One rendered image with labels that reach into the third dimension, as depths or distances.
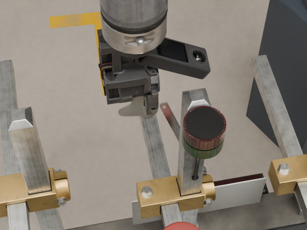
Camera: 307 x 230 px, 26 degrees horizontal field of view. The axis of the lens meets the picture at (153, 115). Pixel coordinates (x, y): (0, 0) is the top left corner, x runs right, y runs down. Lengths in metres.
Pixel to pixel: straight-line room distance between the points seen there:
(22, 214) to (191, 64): 0.36
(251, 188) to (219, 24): 1.35
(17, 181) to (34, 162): 0.11
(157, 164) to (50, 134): 1.11
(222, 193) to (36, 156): 0.44
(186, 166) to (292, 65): 0.93
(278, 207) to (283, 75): 0.72
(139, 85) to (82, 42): 1.55
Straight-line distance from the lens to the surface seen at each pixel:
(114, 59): 0.95
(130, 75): 0.97
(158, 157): 1.22
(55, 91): 2.39
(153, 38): 0.89
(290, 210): 1.37
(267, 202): 1.37
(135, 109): 1.05
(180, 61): 0.96
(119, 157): 2.22
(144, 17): 0.85
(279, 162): 1.23
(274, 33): 1.94
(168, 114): 1.11
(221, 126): 0.92
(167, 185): 1.18
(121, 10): 0.84
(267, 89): 1.33
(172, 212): 1.17
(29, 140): 0.94
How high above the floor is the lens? 1.91
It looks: 56 degrees down
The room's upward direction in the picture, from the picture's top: straight up
